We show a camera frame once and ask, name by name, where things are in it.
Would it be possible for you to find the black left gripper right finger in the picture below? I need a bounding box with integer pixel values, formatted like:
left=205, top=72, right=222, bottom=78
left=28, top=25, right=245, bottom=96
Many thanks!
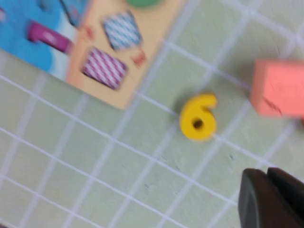
left=267, top=167, right=304, bottom=228

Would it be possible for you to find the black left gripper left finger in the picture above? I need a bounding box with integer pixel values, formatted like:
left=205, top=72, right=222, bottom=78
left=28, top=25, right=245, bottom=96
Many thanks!
left=238, top=168, right=301, bottom=228

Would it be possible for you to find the yellow number six piece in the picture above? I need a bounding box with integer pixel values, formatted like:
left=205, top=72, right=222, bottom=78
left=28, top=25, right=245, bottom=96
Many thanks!
left=179, top=93, right=218, bottom=142

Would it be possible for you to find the blue wooden number puzzle board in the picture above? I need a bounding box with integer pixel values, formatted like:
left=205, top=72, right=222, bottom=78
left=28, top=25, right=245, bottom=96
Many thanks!
left=0, top=0, right=186, bottom=110

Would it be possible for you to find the salmon orange block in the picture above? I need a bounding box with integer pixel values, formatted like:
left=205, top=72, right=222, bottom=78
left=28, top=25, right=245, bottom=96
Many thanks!
left=249, top=59, right=304, bottom=119

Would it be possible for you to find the green checked table mat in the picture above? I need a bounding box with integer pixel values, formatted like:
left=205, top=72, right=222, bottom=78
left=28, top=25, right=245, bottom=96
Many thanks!
left=0, top=0, right=304, bottom=228

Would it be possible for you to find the green circle block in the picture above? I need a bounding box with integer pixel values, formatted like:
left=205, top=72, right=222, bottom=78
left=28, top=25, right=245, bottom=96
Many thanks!
left=125, top=0, right=164, bottom=8

